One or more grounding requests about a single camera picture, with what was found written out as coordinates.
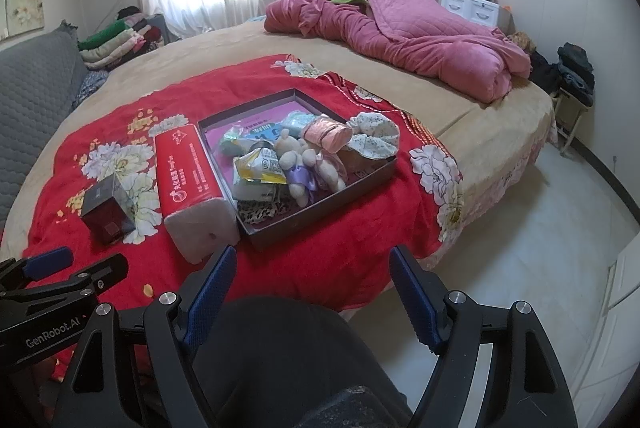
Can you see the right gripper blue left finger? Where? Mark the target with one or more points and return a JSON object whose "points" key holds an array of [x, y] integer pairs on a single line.
{"points": [[175, 326]]}

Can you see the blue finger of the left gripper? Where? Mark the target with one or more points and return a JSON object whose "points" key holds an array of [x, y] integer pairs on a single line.
{"points": [[37, 268], [96, 279]]}

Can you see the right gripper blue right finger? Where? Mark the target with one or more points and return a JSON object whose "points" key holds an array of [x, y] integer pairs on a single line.
{"points": [[525, 386]]}

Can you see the leopard print scrunchie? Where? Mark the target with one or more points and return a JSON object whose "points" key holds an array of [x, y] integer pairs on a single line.
{"points": [[253, 213]]}

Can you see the red tissue pack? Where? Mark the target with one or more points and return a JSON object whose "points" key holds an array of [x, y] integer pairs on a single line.
{"points": [[197, 215]]}

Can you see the yellow white snack pouch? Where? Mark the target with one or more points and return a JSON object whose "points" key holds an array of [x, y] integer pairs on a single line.
{"points": [[257, 176]]}

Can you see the white bear purple bow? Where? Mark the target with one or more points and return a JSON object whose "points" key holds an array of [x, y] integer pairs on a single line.
{"points": [[299, 176]]}

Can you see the white floral scrunchie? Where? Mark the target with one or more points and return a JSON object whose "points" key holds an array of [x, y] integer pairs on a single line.
{"points": [[374, 136]]}

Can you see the mint green tissue packet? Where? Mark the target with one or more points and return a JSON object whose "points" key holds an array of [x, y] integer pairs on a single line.
{"points": [[296, 122]]}

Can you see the bagged beige sponge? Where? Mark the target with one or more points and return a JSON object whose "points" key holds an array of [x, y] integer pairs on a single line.
{"points": [[354, 161]]}

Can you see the dark shallow box tray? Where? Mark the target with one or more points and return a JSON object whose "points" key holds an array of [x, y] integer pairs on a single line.
{"points": [[324, 203]]}

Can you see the dark grey small box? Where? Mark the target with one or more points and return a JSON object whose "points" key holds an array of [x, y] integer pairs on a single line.
{"points": [[107, 210]]}

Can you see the dark trousers knee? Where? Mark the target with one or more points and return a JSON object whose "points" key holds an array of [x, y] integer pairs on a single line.
{"points": [[274, 362]]}

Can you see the pink and blue book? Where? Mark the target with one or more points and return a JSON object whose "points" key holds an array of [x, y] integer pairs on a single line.
{"points": [[259, 121]]}

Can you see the grey quilted headboard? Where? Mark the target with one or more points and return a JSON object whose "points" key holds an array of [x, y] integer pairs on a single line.
{"points": [[40, 79]]}

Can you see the stack of folded blankets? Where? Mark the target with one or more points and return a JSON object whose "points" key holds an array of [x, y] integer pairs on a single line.
{"points": [[132, 34]]}

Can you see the beige bed sheet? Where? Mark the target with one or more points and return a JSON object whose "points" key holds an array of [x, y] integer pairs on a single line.
{"points": [[492, 144]]}

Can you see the dark clothes on chair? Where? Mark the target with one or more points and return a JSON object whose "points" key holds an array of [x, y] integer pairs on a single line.
{"points": [[573, 73]]}

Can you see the pink quilted duvet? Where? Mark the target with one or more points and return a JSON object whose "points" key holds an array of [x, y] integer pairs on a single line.
{"points": [[418, 36]]}

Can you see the white drawer cabinet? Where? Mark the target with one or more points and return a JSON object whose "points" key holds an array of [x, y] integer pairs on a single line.
{"points": [[482, 12]]}

